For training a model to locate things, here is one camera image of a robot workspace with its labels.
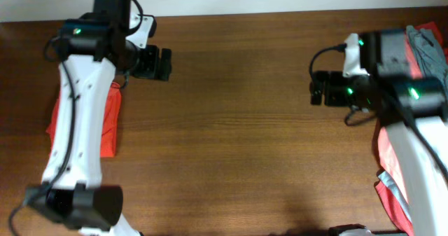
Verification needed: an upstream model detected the pink t-shirt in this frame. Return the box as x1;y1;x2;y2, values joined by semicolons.
374;32;426;236

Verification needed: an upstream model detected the red garment in pile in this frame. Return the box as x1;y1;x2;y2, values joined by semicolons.
416;22;447;60

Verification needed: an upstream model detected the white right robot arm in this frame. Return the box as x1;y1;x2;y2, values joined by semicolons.
309;29;447;235

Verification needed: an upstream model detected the grey t-shirt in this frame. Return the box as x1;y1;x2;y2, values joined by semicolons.
406;25;447;90

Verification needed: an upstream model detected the orange printed t-shirt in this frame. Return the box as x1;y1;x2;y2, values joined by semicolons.
45;82;122;158

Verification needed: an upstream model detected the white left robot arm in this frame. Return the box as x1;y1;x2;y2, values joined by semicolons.
22;0;172;235

